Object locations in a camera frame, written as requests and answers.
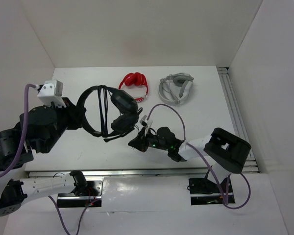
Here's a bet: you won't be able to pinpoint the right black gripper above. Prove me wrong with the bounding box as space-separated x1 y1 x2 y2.
128 127 170 152

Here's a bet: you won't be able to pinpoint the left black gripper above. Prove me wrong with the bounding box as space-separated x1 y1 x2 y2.
42 96 87 153

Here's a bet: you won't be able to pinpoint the black headset with microphone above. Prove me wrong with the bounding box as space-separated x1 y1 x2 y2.
76 85 143 142

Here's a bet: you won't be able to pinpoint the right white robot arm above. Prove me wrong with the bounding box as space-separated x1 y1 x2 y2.
128 127 251 192

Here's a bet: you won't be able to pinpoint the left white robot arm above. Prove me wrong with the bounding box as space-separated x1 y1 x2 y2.
0 97 88 217

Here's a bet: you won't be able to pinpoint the red folded headphones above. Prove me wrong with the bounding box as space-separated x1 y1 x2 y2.
118 72 149 103

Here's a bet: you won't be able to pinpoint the grey white headphones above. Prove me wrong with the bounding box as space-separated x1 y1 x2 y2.
158 73 194 106

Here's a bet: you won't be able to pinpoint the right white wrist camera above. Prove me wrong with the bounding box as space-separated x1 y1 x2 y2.
139 115 153 135

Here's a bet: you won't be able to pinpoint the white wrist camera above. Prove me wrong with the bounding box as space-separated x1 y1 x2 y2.
37 80 66 108
139 115 153 135

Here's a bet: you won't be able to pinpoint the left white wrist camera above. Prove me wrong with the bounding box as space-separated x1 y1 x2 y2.
37 80 66 108

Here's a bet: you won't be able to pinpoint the aluminium rail front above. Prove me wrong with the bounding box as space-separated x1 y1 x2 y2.
28 168 208 178

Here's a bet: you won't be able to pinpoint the aluminium rail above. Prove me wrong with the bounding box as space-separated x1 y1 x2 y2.
28 168 208 178
217 67 259 173

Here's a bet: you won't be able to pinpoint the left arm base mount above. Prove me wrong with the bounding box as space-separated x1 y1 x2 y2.
56 177 103 208

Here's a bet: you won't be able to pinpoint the aluminium rail right side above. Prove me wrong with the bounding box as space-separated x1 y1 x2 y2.
217 67 259 173

